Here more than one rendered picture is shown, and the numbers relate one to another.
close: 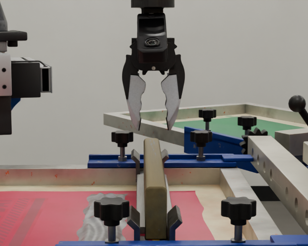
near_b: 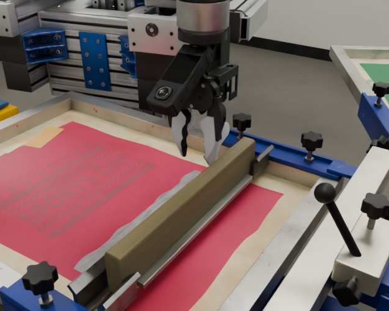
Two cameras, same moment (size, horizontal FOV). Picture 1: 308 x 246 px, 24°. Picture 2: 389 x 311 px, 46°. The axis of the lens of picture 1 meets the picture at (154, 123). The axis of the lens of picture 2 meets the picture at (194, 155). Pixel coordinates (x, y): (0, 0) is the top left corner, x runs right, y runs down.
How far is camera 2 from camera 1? 0.75 m
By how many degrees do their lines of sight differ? 39
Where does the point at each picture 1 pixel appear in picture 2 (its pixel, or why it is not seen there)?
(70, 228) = (121, 220)
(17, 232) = (82, 211)
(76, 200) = (173, 177)
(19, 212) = (117, 180)
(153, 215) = (112, 276)
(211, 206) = (268, 228)
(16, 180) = (159, 134)
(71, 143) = (384, 24)
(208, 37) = not seen: outside the picture
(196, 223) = (220, 256)
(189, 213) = (235, 234)
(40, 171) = not seen: hidden behind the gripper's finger
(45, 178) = not seen: hidden behind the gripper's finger
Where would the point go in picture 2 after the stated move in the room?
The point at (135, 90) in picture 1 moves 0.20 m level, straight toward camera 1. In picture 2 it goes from (176, 121) to (86, 180)
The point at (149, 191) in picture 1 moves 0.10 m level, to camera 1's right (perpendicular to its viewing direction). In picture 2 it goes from (107, 257) to (164, 287)
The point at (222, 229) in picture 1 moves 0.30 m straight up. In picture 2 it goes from (230, 277) to (240, 106)
